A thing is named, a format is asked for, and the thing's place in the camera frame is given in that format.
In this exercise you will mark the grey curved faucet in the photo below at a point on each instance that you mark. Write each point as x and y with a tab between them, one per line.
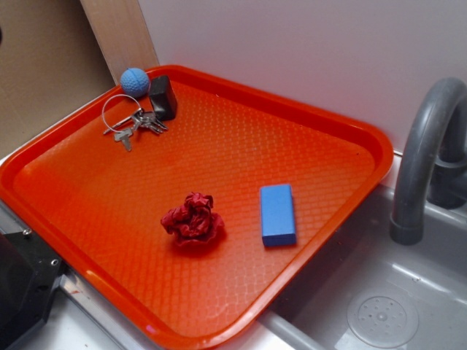
433	165

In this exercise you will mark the bunch of silver keys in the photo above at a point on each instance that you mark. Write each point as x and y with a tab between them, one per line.
138	121

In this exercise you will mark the black box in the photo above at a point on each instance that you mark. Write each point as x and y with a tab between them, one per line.
162	98

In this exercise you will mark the blue dimpled ball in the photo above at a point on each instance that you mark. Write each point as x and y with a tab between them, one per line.
135	82

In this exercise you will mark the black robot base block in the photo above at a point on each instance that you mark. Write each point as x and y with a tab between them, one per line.
30	275

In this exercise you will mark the blue rectangular block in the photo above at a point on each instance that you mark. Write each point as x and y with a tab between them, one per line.
278	227

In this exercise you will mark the grey plastic sink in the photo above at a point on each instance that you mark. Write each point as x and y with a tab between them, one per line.
362	290

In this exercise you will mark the crumpled red paper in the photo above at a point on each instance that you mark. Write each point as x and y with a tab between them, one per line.
194	223

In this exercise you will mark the light wooden board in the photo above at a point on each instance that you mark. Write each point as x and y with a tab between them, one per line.
122	34

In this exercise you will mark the orange plastic tray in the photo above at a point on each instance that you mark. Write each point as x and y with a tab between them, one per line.
100	207

